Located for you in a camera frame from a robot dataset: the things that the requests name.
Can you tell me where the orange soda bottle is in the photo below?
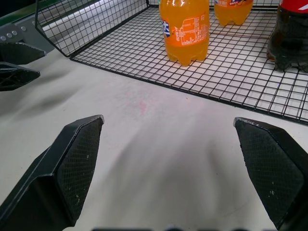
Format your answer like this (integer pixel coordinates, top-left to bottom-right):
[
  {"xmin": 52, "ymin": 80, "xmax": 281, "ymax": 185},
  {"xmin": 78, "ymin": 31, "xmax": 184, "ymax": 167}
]
[
  {"xmin": 214, "ymin": 0, "xmax": 254, "ymax": 27},
  {"xmin": 159, "ymin": 0, "xmax": 211, "ymax": 67}
]

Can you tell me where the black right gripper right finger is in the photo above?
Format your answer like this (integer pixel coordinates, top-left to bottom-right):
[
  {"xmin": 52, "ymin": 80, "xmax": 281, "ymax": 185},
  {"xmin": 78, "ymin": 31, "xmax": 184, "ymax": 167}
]
[{"xmin": 232, "ymin": 117, "xmax": 308, "ymax": 231}]

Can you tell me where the dark cola bottle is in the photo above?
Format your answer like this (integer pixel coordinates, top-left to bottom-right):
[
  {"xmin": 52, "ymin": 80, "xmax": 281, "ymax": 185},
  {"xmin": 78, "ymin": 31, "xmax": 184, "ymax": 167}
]
[{"xmin": 266, "ymin": 0, "xmax": 308, "ymax": 73}]

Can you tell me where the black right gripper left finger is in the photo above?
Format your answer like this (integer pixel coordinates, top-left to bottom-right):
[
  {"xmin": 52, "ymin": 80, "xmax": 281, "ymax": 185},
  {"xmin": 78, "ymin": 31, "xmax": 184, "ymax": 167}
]
[{"xmin": 0, "ymin": 115, "xmax": 105, "ymax": 231}]

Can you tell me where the black wire basket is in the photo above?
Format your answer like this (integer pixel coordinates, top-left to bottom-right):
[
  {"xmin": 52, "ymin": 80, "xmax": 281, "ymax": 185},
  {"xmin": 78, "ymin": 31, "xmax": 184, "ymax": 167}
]
[{"xmin": 35, "ymin": 0, "xmax": 308, "ymax": 126}]

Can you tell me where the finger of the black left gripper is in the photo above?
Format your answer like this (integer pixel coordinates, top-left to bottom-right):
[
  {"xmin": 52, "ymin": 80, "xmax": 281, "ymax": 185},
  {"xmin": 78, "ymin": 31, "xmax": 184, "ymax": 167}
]
[
  {"xmin": 0, "ymin": 62, "xmax": 41, "ymax": 92},
  {"xmin": 0, "ymin": 41, "xmax": 47, "ymax": 64}
]

